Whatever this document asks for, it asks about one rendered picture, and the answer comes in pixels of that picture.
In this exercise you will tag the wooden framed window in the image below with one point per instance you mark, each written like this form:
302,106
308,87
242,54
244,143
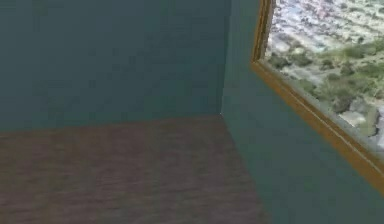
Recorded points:
320,56

